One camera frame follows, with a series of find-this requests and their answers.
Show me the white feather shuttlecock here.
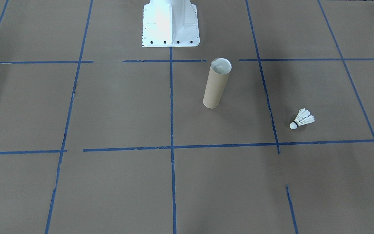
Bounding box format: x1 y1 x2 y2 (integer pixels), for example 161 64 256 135
289 108 315 130

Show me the brown cardboard tube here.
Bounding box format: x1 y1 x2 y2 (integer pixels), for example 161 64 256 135
203 58 232 109

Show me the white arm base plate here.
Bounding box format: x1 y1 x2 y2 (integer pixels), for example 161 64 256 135
141 0 201 48

